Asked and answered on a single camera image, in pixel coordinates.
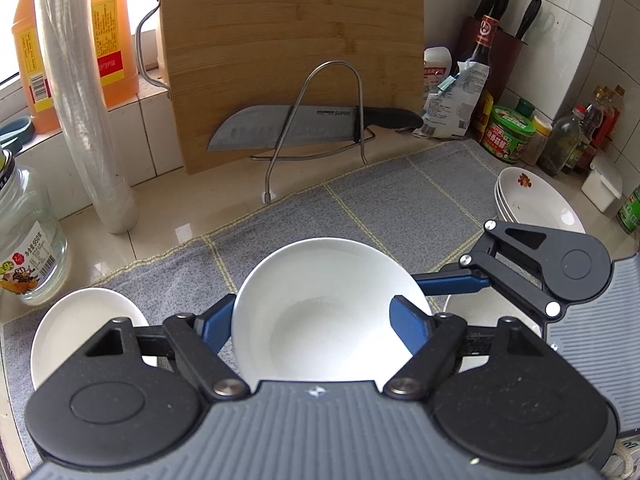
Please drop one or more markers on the green capped jar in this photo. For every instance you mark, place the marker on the green capped jar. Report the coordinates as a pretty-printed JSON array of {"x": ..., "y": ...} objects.
[{"x": 524, "y": 106}]

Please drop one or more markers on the green binder clip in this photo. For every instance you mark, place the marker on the green binder clip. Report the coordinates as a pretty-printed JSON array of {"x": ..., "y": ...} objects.
[{"x": 448, "y": 85}]

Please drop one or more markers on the white ceramic bowl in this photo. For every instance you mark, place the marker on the white ceramic bowl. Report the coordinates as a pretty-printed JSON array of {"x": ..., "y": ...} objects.
[{"x": 75, "y": 330}]

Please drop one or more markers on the blue grey checked towel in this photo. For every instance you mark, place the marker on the blue grey checked towel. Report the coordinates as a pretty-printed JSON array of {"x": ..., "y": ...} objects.
[{"x": 400, "y": 200}]

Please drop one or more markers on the white blue printed bag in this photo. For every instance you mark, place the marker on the white blue printed bag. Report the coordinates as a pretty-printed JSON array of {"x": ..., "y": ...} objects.
[{"x": 450, "y": 110}]

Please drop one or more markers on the large plastic wrap roll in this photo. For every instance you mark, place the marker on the large plastic wrap roll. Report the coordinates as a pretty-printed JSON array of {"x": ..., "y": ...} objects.
[{"x": 85, "y": 110}]

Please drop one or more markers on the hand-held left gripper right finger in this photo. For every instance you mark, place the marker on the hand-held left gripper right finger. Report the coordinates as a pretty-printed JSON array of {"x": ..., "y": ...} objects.
[{"x": 410, "y": 322}]

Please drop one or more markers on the green lid sauce jar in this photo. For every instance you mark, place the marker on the green lid sauce jar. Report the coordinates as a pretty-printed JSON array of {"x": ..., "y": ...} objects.
[{"x": 507, "y": 140}]

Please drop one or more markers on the dark soy sauce bottle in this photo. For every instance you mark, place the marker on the dark soy sauce bottle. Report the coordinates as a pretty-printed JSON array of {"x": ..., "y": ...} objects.
[{"x": 485, "y": 55}]

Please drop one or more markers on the white plastic box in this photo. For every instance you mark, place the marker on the white plastic box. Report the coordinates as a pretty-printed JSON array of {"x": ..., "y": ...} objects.
[{"x": 602, "y": 185}]

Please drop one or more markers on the clear glass jar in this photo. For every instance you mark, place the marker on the clear glass jar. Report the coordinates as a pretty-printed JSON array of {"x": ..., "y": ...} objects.
[{"x": 30, "y": 230}]

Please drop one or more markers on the white bag red print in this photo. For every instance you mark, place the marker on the white bag red print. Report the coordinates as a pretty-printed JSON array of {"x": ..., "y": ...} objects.
[{"x": 435, "y": 57}]

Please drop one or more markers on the white bowl pink floral print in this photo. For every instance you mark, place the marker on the white bowl pink floral print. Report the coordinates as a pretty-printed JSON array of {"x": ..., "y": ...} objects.
[{"x": 325, "y": 310}]

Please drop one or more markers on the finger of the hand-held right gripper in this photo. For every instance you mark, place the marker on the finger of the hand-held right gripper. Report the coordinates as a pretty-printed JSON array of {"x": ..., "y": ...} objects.
[{"x": 445, "y": 282}]

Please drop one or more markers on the grey bottle red cap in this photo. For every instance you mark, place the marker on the grey bottle red cap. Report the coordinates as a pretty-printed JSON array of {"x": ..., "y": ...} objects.
[{"x": 560, "y": 145}]

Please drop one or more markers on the bamboo cutting board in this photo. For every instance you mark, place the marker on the bamboo cutting board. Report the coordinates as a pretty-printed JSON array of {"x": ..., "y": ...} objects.
[{"x": 280, "y": 35}]

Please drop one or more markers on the oil bottle yellow label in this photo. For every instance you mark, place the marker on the oil bottle yellow label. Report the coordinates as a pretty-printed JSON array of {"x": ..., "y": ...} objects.
[{"x": 585, "y": 155}]

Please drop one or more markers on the teal round dish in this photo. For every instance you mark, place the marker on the teal round dish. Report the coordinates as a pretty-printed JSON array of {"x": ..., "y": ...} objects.
[{"x": 17, "y": 130}]

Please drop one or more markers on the white bowl grey floral print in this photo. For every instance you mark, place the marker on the white bowl grey floral print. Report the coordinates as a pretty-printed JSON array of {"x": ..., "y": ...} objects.
[{"x": 485, "y": 312}]

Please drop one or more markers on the brown knife block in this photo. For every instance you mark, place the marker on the brown knife block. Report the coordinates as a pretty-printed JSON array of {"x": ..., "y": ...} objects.
[{"x": 505, "y": 60}]

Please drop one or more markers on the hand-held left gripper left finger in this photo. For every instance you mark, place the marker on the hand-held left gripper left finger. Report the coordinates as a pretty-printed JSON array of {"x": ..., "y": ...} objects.
[{"x": 217, "y": 327}]

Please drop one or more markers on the white plate fruit print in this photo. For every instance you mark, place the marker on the white plate fruit print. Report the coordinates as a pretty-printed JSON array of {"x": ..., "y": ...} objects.
[
  {"x": 540, "y": 200},
  {"x": 501, "y": 214},
  {"x": 497, "y": 199}
]

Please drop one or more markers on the orange cooking oil bottle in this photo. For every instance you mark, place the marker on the orange cooking oil bottle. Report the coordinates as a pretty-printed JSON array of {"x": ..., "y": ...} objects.
[{"x": 112, "y": 60}]

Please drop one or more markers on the yellow lid spice jar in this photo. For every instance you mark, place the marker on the yellow lid spice jar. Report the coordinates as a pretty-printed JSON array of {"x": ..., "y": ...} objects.
[{"x": 537, "y": 145}]

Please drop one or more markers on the green labelled bottle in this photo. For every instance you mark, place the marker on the green labelled bottle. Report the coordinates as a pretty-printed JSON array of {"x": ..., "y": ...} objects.
[{"x": 631, "y": 212}]

